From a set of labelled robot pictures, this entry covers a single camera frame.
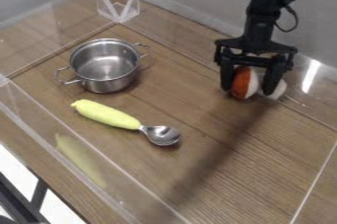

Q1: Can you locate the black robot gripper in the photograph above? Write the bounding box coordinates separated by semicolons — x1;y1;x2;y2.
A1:
213;17;297;96

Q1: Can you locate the red and white toy mushroom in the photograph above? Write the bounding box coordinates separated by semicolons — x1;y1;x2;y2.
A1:
231;66;287;100

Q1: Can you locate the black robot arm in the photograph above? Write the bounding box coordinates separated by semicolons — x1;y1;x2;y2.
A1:
215;0;299;95

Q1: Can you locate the silver metal pot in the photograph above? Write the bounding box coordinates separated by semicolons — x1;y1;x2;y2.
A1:
55;38;151;94

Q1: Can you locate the black cable loop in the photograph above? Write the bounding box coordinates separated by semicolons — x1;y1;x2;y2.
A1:
275;4;300;34

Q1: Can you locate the spoon with yellow handle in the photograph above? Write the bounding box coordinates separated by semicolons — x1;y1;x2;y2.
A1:
71;100;180;146

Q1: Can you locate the black metal table frame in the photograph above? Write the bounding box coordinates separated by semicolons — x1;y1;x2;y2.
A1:
0;173;51;224

